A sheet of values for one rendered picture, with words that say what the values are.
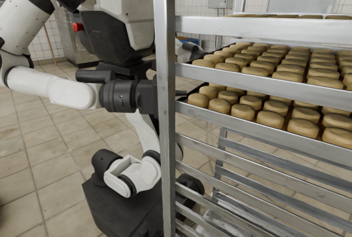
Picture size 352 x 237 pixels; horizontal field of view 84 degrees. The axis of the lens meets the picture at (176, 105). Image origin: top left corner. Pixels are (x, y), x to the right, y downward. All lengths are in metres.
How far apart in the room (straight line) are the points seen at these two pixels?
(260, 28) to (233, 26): 0.04
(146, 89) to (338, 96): 0.37
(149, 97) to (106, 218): 0.88
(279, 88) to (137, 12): 0.52
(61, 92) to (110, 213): 0.86
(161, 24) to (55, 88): 0.31
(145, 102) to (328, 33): 0.38
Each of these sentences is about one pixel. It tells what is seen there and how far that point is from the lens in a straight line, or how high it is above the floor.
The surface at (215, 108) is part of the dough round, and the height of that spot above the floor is 0.97.
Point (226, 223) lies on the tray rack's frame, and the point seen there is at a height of 0.15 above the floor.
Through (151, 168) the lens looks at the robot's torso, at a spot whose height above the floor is 0.56.
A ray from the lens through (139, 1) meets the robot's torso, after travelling 0.73.
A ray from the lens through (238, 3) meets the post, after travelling 0.81.
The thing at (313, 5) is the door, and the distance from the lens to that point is 4.00.
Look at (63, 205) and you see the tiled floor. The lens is 1.63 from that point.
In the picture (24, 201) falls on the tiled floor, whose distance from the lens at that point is 1.80.
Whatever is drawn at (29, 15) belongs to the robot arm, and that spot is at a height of 1.15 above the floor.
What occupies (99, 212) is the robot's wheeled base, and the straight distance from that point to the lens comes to 1.29.
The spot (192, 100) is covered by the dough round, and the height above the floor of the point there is 0.97.
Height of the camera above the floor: 1.17
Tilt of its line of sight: 26 degrees down
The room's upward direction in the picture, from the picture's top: straight up
